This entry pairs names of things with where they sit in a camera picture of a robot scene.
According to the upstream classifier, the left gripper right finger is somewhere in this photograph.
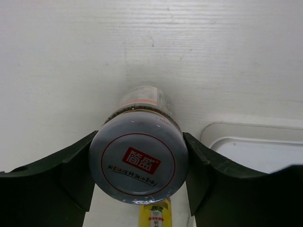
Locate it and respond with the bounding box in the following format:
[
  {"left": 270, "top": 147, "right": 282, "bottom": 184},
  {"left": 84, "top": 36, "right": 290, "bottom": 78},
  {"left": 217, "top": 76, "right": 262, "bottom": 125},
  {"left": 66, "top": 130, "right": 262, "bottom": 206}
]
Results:
[{"left": 183, "top": 132, "right": 303, "bottom": 227}]

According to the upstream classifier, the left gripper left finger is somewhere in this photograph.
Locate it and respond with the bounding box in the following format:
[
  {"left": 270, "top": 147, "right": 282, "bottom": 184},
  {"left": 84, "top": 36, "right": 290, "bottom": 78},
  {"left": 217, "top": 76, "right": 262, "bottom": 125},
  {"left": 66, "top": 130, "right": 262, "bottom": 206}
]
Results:
[{"left": 0, "top": 131, "right": 97, "bottom": 227}]

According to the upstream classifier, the yellow-label small bottle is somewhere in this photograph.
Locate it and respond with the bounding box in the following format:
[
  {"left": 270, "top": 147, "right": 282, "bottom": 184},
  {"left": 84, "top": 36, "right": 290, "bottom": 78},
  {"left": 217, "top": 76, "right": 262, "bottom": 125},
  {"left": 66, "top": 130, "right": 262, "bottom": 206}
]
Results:
[{"left": 138, "top": 198, "right": 172, "bottom": 227}]

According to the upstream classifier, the white divided organizer tray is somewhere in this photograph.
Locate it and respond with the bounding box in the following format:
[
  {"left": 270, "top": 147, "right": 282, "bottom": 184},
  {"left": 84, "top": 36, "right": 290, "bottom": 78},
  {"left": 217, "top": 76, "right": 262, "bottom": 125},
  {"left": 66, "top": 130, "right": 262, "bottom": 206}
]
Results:
[{"left": 200, "top": 123, "right": 303, "bottom": 174}]

